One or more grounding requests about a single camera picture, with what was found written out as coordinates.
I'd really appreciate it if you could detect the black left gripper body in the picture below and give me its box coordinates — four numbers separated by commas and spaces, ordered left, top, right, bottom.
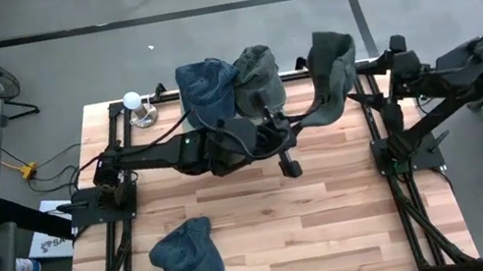
244, 111, 301, 165

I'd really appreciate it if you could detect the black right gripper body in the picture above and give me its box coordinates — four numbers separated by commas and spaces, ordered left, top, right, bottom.
381, 48, 430, 96

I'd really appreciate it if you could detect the dark green baseball cap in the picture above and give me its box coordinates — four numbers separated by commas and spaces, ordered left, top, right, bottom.
285, 25, 369, 131
225, 40, 291, 121

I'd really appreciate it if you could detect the blue denim baseball cap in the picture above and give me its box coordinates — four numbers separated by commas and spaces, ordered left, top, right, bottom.
143, 213, 227, 271
172, 53, 248, 133

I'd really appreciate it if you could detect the green perforated metal shelf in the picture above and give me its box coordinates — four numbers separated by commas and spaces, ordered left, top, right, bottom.
173, 57, 290, 142

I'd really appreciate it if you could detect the white bulb table lamp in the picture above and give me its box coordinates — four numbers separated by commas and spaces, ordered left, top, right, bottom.
121, 87, 161, 133

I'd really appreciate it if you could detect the white printed cardboard box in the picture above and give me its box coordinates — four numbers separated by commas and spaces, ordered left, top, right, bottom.
19, 194, 82, 266

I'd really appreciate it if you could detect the black diagonal bar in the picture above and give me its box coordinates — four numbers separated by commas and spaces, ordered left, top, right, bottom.
0, 186, 78, 254

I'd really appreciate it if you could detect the white and yellow can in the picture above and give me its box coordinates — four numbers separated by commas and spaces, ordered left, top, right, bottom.
11, 253, 43, 271

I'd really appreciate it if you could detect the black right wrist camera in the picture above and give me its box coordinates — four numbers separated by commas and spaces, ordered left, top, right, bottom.
386, 32, 409, 56

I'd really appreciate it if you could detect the black clamp handle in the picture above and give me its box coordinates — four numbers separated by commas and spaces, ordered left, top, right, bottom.
149, 82, 170, 103
292, 54, 314, 79

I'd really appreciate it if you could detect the black power cable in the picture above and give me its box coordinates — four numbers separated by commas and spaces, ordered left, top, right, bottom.
0, 132, 96, 200

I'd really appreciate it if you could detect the yellow power plug cable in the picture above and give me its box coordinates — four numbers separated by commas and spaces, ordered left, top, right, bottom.
0, 153, 41, 185

